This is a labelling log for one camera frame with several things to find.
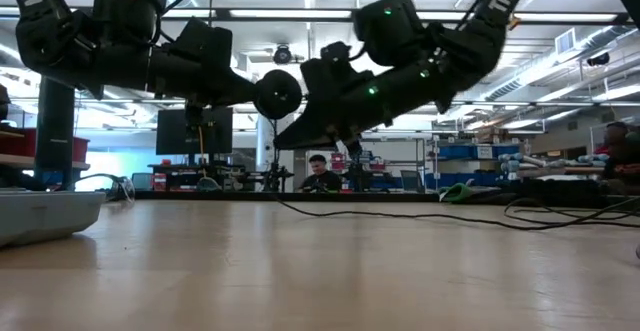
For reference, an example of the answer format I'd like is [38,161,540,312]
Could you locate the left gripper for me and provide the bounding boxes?
[149,50,261,127]

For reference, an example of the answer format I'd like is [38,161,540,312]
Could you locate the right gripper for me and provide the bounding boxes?
[273,58,401,151]

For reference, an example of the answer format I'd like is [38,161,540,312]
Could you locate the black cord spool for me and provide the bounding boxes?
[253,69,304,121]

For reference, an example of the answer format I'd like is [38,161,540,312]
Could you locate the thin black cord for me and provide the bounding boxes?
[272,195,640,231]

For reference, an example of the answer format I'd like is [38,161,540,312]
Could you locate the white building column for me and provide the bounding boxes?
[257,115,296,192]

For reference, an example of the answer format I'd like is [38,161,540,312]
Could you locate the distant black robot rig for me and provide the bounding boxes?
[249,118,381,193]

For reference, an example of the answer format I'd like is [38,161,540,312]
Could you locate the black computer monitor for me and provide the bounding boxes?
[155,106,234,156]

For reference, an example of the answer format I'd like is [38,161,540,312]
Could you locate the green circuit board device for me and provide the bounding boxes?
[439,181,476,203]

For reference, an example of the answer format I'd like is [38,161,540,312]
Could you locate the clear safety glasses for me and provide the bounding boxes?
[106,174,136,203]

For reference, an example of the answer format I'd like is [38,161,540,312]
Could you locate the red storage bin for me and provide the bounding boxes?
[73,137,90,165]
[0,128,37,158]

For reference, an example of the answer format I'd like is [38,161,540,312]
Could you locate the black pillar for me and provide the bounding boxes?
[34,78,76,192]

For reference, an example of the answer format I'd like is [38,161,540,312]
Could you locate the grey plastic tool case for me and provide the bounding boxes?
[0,190,107,249]

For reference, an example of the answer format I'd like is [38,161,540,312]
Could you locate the wooden shelf board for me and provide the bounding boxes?
[0,153,91,171]

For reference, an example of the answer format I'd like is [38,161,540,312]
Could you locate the black overhead camera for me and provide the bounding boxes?
[272,44,294,66]

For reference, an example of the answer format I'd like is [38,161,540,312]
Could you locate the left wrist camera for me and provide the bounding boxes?
[172,18,234,55]

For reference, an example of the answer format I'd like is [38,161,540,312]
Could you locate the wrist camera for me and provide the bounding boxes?
[172,18,234,55]
[319,40,352,63]

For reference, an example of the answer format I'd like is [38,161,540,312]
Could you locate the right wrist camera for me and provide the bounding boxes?
[319,40,352,63]

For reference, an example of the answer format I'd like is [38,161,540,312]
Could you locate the black aluminium table frame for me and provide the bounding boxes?
[0,6,640,203]

